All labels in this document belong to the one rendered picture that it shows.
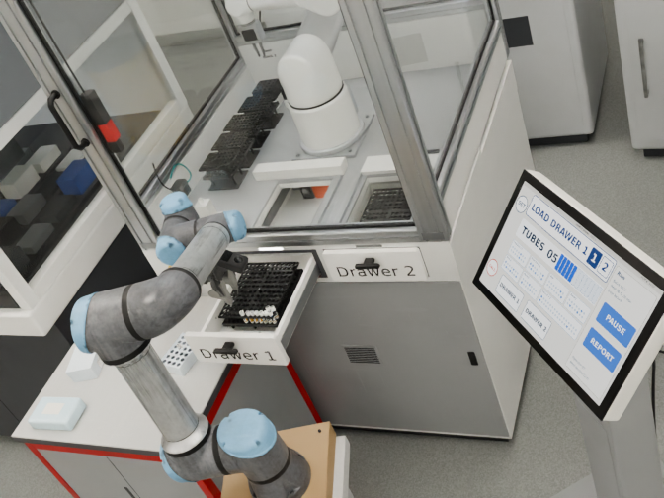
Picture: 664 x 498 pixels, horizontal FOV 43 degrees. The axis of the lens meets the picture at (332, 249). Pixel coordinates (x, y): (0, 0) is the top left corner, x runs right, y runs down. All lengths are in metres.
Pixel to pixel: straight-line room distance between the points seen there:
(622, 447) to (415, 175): 0.83
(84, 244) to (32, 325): 0.35
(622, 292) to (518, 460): 1.28
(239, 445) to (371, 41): 0.93
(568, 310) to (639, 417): 0.44
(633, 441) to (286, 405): 1.14
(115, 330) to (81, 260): 1.34
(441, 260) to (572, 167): 1.76
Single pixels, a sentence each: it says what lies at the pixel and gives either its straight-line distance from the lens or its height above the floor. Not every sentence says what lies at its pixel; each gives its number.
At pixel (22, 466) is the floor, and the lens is 3.85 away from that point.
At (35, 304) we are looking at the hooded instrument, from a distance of 2.88.
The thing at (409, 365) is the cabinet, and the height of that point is 0.43.
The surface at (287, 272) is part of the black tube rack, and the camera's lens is 2.44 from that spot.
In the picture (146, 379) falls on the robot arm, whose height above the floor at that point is 1.24.
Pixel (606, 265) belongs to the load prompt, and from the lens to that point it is 1.78.
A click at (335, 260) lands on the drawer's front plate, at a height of 0.90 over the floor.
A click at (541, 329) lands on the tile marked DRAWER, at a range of 1.89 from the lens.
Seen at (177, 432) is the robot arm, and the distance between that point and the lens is 1.91.
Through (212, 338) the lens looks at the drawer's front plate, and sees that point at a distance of 2.32.
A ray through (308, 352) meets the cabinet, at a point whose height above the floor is 0.47.
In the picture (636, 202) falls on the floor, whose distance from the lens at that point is 3.73.
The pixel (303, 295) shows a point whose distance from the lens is 2.39.
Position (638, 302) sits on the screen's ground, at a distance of 1.71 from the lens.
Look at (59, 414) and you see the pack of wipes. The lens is 2.61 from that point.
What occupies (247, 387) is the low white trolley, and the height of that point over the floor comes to 0.61.
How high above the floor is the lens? 2.38
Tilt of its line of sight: 37 degrees down
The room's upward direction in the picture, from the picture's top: 23 degrees counter-clockwise
